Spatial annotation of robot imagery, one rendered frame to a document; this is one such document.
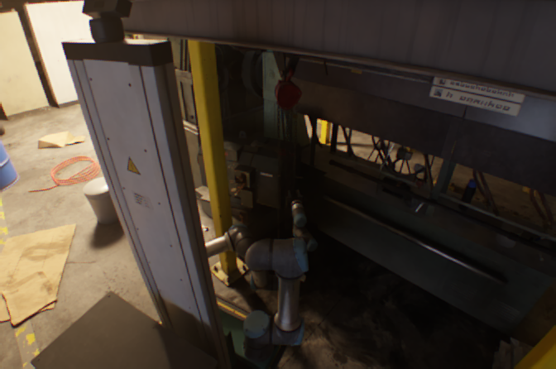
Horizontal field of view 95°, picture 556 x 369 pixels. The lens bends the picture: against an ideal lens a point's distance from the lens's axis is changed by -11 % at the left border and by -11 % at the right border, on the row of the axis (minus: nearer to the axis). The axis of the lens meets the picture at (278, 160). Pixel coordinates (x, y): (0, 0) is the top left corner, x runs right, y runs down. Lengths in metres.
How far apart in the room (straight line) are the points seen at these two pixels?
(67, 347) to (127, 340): 0.21
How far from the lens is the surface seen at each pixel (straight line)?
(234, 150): 2.11
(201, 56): 1.49
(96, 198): 2.98
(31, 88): 7.39
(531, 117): 1.81
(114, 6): 0.72
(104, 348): 1.25
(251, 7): 1.23
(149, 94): 0.66
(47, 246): 3.23
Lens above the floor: 1.85
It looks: 30 degrees down
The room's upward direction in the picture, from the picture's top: straight up
